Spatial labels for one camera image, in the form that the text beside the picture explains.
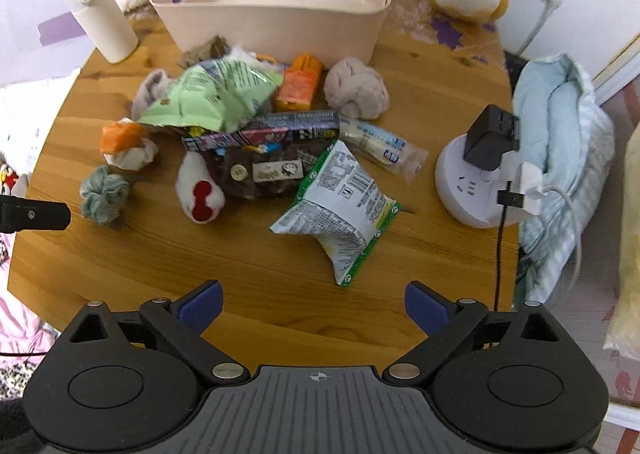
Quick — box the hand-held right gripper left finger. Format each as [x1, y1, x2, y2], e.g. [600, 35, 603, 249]
[57, 279, 251, 382]

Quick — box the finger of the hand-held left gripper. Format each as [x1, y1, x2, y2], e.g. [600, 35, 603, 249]
[0, 198, 72, 233]

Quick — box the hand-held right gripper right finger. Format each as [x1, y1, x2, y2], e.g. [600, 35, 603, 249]
[381, 281, 573, 382]

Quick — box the orange white balled sock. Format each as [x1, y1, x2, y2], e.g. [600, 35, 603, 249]
[100, 117, 160, 171]

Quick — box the white snack packet green edge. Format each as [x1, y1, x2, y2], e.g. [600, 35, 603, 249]
[270, 139, 403, 286]

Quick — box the grey purple cloth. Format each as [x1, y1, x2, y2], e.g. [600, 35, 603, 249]
[129, 68, 176, 117]

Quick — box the beige cloth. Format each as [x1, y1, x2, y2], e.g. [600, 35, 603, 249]
[324, 57, 390, 121]

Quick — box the beige plastic storage bin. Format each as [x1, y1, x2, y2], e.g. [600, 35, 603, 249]
[149, 0, 399, 72]

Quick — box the teal hair scrunchie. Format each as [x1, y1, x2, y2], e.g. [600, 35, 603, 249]
[80, 165, 131, 226]

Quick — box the white printed cloth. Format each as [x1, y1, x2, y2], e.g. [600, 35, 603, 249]
[0, 67, 81, 195]

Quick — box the pink cloth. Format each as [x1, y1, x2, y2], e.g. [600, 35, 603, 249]
[0, 234, 56, 370]

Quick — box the white round power strip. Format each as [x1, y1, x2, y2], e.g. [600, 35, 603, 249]
[434, 134, 538, 229]

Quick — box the white plush with red bow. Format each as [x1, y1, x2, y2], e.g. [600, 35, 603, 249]
[175, 151, 226, 224]

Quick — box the dark transparent pouch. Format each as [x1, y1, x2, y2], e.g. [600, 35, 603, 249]
[212, 141, 321, 200]

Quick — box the white charger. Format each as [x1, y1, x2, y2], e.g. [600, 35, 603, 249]
[510, 161, 551, 215]

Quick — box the clear packet blue label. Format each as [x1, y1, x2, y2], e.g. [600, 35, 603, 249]
[340, 118, 430, 182]

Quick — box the black charger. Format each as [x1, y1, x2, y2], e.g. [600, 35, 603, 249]
[463, 104, 521, 171]

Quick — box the colourful printed box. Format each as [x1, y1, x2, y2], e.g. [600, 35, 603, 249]
[181, 110, 342, 151]

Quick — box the white insulated bottle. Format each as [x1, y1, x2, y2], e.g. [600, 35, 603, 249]
[61, 0, 139, 64]

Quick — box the light blue quilt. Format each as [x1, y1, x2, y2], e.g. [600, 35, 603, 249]
[512, 53, 616, 305]

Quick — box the green snack bag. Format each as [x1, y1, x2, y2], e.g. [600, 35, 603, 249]
[137, 59, 285, 132]

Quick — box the yellowish plastic bag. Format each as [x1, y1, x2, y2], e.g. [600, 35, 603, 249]
[602, 127, 640, 360]

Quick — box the brown fluffy item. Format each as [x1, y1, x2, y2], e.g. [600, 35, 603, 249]
[180, 36, 231, 68]

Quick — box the orange drink carton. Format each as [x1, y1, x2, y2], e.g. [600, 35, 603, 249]
[275, 53, 325, 112]

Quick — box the black cable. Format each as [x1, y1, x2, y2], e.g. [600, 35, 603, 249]
[492, 181, 526, 312]

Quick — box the white plug cable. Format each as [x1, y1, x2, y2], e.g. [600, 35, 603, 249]
[517, 0, 571, 59]

